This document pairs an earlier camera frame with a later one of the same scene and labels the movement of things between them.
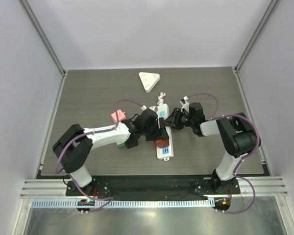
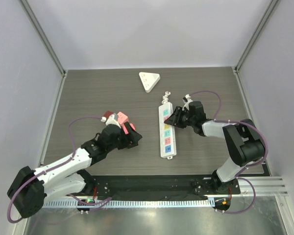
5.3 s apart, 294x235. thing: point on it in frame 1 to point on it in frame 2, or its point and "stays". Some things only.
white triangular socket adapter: [149, 80] stays
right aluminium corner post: [255, 36] stays
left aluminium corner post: [44, 37] stays
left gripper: [161, 130] to [134, 137]
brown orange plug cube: [161, 143] to [108, 113]
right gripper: [176, 117] stays
